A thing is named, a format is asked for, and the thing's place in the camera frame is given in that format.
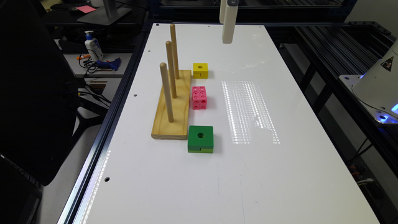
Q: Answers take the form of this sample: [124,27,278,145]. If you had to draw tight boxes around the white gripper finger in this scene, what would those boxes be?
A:
[221,0,239,44]
[219,0,227,24]

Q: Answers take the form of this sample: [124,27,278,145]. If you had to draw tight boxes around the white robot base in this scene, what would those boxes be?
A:
[339,42,397,124]

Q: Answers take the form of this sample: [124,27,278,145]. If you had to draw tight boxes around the rear wooden peg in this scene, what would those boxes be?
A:
[170,24,180,80]

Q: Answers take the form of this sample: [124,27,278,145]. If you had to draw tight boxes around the wooden peg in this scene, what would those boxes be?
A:
[160,62,174,123]
[170,24,180,80]
[165,40,177,98]

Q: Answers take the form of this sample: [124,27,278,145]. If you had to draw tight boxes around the yellow block with hole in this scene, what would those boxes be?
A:
[193,63,209,79]

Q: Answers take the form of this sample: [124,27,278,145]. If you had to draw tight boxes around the middle wooden peg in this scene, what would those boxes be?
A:
[165,40,177,98]

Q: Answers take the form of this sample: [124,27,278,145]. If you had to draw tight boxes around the front wooden peg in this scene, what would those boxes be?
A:
[160,62,174,123]

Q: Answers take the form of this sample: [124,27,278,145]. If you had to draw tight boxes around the pink linked cube block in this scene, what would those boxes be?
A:
[192,86,208,110]

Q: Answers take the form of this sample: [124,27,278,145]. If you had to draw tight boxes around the grey monitor stand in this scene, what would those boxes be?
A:
[77,0,131,26]

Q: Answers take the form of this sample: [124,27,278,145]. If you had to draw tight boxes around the blue glue gun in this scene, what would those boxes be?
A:
[96,58,121,71]

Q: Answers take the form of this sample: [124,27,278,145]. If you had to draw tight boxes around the green block with hole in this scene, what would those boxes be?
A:
[187,126,214,153]

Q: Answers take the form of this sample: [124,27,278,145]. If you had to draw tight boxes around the wooden peg base board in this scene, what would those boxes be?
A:
[151,70,192,140]

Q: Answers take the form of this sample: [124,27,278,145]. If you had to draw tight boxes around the white lotion pump bottle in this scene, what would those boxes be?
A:
[85,30,104,62]

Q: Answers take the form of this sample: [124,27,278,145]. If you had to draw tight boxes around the pink sticky note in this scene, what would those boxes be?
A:
[76,5,96,14]

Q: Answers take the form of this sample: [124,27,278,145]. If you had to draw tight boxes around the orange marker pen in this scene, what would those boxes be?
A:
[76,54,91,60]

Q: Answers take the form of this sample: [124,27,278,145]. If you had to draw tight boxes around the black office chair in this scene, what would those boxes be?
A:
[1,0,107,223]

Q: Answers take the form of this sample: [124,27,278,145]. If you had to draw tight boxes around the black cable bundle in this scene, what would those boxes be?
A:
[78,49,100,75]

